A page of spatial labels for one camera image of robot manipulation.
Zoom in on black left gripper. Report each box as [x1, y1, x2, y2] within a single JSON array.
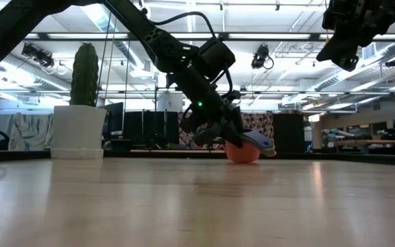
[[169, 64, 245, 150]]

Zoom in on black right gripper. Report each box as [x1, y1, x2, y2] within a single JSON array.
[[315, 0, 395, 73]]

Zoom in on orange measuring cup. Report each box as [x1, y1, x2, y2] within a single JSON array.
[[225, 141, 261, 165]]

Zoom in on purple measuring cup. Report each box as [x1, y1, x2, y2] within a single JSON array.
[[241, 128, 275, 149]]

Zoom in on white ceiling air vent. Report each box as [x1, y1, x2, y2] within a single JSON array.
[[361, 42, 378, 61]]

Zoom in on colourful geometric quilt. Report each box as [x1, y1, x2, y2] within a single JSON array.
[[178, 110, 202, 150]]

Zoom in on floral patterned cloth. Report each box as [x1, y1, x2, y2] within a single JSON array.
[[241, 110, 276, 154]]

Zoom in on white cylinder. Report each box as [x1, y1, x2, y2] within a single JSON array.
[[156, 91, 184, 113]]

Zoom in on black cabinet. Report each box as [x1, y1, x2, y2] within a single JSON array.
[[272, 113, 306, 154]]

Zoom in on black partition panel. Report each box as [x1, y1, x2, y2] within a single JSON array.
[[123, 110, 180, 150]]

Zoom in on wooden desk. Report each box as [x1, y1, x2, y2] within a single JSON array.
[[334, 138, 395, 145]]

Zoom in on black computer monitor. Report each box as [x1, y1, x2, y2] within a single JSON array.
[[99, 102, 125, 140]]

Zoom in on white planter pot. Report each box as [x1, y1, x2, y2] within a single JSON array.
[[50, 104, 108, 160]]

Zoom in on tall green cactus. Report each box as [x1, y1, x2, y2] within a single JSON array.
[[69, 42, 100, 107]]

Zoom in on leaf patterned cloth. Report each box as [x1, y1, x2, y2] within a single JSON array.
[[0, 112, 55, 152]]

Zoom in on black ceiling lamp cluster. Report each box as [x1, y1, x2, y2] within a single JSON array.
[[20, 42, 56, 69]]

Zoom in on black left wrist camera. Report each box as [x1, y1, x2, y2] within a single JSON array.
[[197, 36, 237, 82]]

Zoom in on black metal frame stand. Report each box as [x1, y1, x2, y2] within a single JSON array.
[[154, 86, 211, 150]]

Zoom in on black ceiling camera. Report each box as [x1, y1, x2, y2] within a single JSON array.
[[250, 44, 275, 71]]

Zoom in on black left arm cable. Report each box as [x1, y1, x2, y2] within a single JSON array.
[[152, 10, 235, 97]]

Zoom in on thin black hanging cable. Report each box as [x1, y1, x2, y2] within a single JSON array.
[[95, 10, 115, 106]]

